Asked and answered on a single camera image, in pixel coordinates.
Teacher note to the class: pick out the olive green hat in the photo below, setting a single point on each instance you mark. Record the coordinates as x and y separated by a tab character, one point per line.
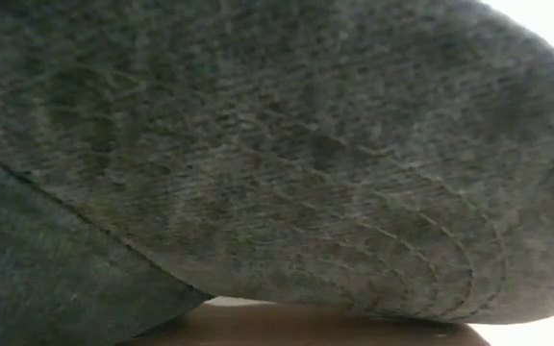
277	158

